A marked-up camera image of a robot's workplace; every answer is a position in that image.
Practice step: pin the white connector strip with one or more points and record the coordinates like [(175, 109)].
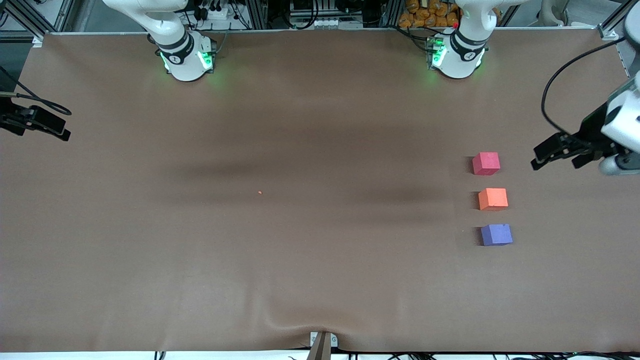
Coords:
[(317, 23)]

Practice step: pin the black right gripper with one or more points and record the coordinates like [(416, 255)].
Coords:
[(11, 120)]

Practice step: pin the metal table clamp bracket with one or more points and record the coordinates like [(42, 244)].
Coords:
[(314, 340)]

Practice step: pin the brown table mat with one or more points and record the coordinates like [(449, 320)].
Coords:
[(150, 250)]

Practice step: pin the pile of orange plush items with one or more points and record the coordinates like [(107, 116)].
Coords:
[(430, 15)]

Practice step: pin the red foam block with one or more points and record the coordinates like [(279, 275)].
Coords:
[(486, 164)]

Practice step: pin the purple foam block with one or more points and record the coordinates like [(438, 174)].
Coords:
[(496, 235)]

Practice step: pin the aluminium frame profile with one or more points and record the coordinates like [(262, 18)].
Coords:
[(617, 20), (25, 20)]

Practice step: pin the orange foam block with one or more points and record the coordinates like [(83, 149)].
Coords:
[(493, 199)]

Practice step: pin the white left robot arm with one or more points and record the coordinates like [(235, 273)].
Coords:
[(462, 55)]

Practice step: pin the white power strip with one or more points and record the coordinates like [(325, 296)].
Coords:
[(220, 13)]

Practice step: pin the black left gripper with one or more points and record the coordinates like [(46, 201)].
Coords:
[(592, 126)]

